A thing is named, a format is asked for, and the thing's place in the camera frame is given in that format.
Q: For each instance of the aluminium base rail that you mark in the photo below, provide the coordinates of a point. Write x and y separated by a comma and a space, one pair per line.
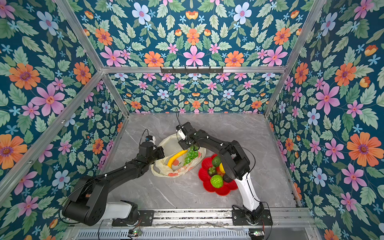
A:
223, 218

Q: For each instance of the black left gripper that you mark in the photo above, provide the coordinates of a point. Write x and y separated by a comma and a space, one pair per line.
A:
159, 150

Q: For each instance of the cream plastic fruit-print bag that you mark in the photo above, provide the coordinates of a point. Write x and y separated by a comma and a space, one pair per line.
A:
172, 147

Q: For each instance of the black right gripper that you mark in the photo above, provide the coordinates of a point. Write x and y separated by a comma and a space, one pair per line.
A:
182, 144

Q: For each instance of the black hook rail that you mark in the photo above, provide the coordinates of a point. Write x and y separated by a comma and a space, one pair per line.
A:
191, 70

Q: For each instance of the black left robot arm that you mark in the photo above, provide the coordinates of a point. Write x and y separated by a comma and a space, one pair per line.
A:
88, 204

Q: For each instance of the yellow fake banana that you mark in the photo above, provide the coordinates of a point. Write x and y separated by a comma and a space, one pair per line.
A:
173, 161

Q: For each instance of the red flower-shaped plastic bowl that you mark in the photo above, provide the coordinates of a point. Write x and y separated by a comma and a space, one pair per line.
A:
229, 184

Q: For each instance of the yellow fake lemon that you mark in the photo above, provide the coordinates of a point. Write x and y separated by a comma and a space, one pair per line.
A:
221, 167

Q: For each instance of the green fake grapes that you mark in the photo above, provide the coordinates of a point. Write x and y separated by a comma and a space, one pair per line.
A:
192, 154

